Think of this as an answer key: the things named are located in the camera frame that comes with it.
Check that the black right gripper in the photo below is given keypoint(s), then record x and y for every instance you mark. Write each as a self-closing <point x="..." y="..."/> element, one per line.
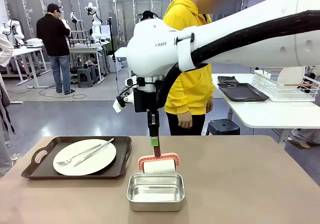
<point x="142" y="100"/>

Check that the silver knife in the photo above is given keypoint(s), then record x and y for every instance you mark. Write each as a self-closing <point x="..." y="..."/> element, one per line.
<point x="100" y="147"/>

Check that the large white plate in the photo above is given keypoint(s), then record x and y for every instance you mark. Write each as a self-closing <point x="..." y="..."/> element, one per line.
<point x="100" y="159"/>

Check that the silver fork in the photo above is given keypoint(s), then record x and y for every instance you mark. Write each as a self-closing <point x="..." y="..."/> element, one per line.
<point x="63" y="162"/>

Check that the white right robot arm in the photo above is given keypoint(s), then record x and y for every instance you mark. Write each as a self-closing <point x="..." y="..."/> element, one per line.
<point x="150" y="54"/>

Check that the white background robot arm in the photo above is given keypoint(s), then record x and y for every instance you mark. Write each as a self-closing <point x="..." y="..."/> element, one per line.
<point x="15" y="31"/>
<point x="96" y="34"/>

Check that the person's left forearm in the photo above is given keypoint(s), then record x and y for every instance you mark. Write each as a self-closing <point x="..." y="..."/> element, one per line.
<point x="211" y="86"/>

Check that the person's right hand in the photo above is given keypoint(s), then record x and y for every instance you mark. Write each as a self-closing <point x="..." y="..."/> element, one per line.
<point x="185" y="121"/>

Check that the person's left hand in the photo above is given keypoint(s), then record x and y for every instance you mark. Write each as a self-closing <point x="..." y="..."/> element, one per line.
<point x="209" y="105"/>

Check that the person in yellow hoodie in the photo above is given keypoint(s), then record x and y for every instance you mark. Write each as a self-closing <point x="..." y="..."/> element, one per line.
<point x="190" y="94"/>

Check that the black plastic stool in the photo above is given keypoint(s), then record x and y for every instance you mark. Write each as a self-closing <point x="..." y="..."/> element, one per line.
<point x="222" y="127"/>

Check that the rectangular metal container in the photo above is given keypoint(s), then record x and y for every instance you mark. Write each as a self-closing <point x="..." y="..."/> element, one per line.
<point x="155" y="206"/>

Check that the grey plastic stool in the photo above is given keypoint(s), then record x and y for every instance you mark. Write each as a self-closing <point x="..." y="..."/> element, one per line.
<point x="85" y="77"/>

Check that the black folded cloth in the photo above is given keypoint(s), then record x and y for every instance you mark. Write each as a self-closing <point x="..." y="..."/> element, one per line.
<point x="226" y="79"/>

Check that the dark flat tray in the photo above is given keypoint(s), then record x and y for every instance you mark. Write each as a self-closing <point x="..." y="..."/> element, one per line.
<point x="242" y="92"/>

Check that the person in black cap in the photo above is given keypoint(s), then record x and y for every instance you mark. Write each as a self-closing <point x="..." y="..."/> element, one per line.
<point x="147" y="14"/>

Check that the small white background robot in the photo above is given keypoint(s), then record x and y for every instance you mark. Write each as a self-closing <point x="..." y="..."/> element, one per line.
<point x="73" y="17"/>

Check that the man in black shirt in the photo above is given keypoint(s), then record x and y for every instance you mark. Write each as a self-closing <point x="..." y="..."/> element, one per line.
<point x="51" y="34"/>

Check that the white box stack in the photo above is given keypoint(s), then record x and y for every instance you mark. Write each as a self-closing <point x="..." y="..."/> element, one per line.
<point x="35" y="42"/>

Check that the long white desk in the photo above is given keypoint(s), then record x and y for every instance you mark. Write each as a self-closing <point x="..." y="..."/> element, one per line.
<point x="25" y="51"/>

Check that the seated person's grey legs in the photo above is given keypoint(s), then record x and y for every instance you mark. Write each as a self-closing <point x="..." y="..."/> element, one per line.
<point x="305" y="136"/>

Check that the person in white sleeve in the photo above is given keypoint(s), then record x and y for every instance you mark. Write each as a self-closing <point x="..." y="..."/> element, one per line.
<point x="5" y="51"/>

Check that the white desk with frame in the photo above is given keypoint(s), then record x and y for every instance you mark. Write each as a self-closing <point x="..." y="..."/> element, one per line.
<point x="82" y="49"/>

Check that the black metal shelf frame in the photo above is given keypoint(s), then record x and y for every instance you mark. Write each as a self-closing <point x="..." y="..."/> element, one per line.
<point x="80" y="41"/>

